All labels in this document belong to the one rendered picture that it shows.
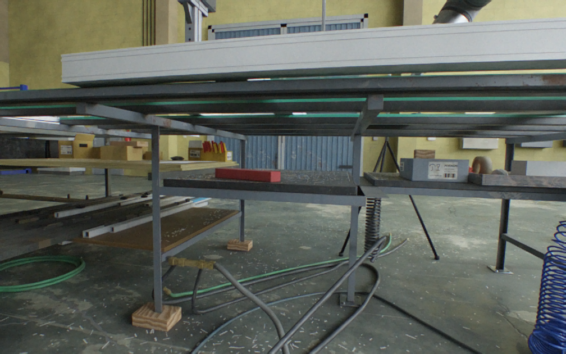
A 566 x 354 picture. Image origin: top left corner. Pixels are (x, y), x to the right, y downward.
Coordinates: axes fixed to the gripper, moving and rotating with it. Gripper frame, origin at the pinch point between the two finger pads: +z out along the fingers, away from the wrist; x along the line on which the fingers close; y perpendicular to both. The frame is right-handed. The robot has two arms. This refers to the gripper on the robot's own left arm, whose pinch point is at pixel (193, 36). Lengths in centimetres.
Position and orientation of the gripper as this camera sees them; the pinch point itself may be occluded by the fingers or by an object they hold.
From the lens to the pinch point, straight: 74.5
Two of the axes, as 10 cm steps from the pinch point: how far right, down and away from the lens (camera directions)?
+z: -0.2, 10.0, 0.8
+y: -9.7, -0.4, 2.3
